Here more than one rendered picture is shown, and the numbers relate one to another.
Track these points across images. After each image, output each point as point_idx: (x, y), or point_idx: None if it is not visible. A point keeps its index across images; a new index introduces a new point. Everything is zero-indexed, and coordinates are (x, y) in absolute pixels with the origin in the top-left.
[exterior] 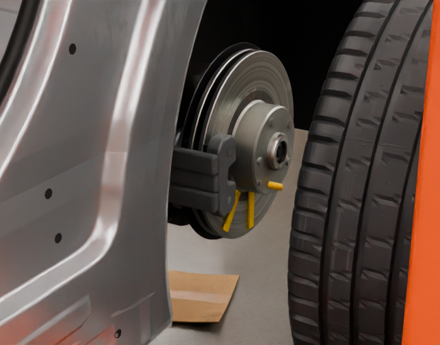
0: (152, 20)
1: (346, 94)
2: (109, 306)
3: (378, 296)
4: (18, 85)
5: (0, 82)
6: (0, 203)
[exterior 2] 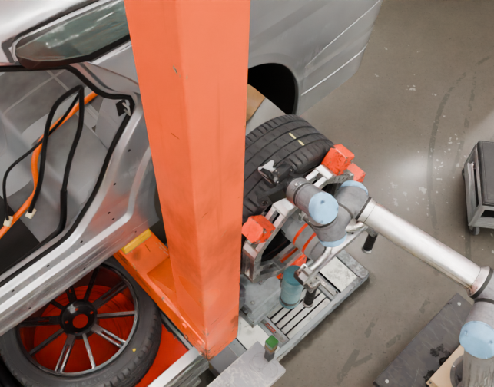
0: (144, 167)
1: None
2: (131, 228)
3: None
4: (98, 193)
5: (92, 196)
6: (93, 221)
